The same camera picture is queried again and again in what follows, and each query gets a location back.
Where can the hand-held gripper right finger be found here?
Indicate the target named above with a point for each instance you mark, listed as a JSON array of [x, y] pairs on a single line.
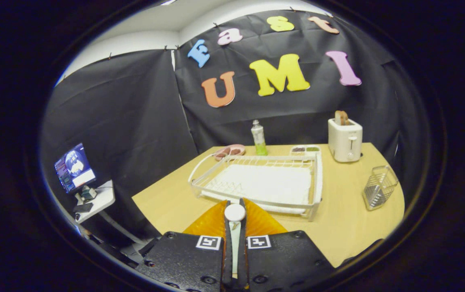
[[243, 263]]

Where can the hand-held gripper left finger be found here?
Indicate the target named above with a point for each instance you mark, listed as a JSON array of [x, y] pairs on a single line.
[[227, 263]]

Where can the pink plate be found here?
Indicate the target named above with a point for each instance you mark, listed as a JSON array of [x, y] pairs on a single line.
[[243, 150]]

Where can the white drip tray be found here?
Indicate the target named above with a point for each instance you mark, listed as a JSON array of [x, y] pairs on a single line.
[[265, 184]]

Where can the brown meat piece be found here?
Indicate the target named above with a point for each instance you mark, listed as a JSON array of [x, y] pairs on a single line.
[[235, 151], [222, 153]]

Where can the clear plastic bottle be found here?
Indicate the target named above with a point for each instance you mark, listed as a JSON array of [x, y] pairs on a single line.
[[259, 140]]

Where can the white divided bean tray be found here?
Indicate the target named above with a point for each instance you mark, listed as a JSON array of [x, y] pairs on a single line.
[[305, 149]]

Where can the white side table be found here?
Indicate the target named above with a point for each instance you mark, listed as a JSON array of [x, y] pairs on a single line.
[[104, 196]]

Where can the small dark device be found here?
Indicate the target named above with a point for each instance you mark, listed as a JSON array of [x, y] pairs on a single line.
[[83, 207]]

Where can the white toaster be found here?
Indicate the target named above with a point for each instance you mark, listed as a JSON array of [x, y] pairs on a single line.
[[344, 142]]

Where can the black backdrop cloth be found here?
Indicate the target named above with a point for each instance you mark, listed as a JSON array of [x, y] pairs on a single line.
[[135, 121]]

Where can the brown bread slice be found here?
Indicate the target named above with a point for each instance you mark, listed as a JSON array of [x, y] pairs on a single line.
[[345, 118]]

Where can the computer monitor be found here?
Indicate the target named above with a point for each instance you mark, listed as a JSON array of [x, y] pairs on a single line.
[[74, 166]]

